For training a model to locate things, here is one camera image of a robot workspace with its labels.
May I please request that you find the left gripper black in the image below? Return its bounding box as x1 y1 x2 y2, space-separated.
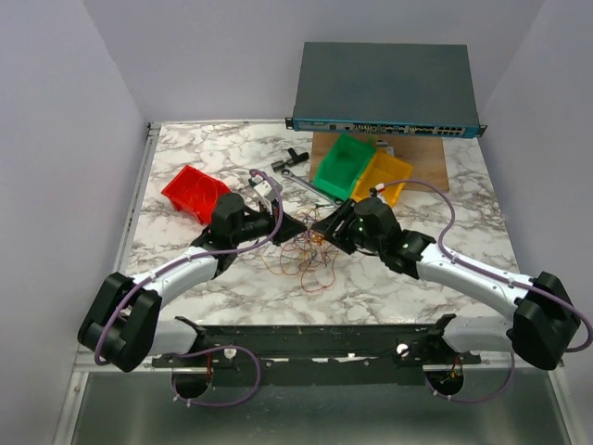
232 198 308 247

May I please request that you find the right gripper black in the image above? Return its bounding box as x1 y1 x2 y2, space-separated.
312 197 384 256

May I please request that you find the yellow cable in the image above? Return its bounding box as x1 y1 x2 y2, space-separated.
300 217 334 261

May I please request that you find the orange cable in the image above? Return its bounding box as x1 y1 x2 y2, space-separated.
259 208 342 293

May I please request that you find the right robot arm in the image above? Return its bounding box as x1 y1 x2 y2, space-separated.
312 197 581 371

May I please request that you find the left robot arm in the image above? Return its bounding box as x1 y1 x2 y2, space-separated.
78 193 307 372

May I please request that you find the silver ratchet wrench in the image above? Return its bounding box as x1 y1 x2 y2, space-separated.
281 168 343 206

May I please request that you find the green plastic bin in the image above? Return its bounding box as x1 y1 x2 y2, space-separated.
310 133 376 200

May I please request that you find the yellow plastic bin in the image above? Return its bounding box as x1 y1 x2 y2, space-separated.
350 150 413 208

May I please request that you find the red plastic bin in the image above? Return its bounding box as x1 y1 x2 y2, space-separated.
161 165 231 225

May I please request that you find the wooden board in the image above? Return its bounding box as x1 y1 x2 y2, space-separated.
309 133 449 192

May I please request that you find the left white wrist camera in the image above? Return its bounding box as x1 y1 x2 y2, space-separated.
251 178 283 203

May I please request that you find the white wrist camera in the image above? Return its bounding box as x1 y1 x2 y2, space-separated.
251 178 283 203
369 183 387 203

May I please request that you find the black T-handle tool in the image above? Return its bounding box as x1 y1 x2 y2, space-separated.
271 147 309 172

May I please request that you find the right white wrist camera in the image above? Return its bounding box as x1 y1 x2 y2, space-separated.
369 183 387 203

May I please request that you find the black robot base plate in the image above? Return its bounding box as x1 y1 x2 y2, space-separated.
152 315 482 387

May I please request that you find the blue network switch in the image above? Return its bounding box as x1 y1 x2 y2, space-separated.
284 42 486 139

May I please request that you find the aluminium frame rail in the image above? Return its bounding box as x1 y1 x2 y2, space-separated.
55 354 587 444

